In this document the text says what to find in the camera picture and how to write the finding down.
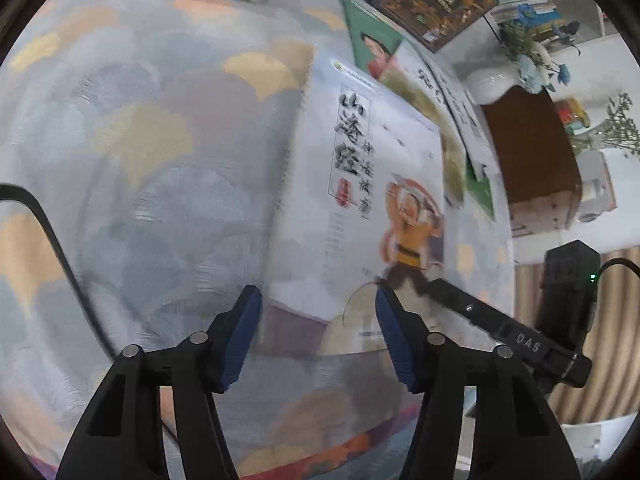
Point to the white vase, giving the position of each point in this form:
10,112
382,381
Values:
487,87

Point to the jar of colourful things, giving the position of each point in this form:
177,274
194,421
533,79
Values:
572,117

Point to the green leafy plant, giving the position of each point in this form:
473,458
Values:
620,130

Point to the grey fan-patterned cloth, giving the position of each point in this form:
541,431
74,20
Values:
150,160

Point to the white book with orange figure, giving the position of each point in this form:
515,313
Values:
350,170

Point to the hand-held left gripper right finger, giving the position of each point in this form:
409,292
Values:
397,340

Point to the brown cardboard box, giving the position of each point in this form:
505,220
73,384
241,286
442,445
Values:
530,150

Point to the white book with green hill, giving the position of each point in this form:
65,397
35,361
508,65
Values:
425,95

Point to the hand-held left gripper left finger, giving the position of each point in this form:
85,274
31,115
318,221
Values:
240,340

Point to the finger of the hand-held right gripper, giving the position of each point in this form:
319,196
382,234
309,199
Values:
460,305

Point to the blue artificial flowers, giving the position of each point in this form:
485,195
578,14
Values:
530,55

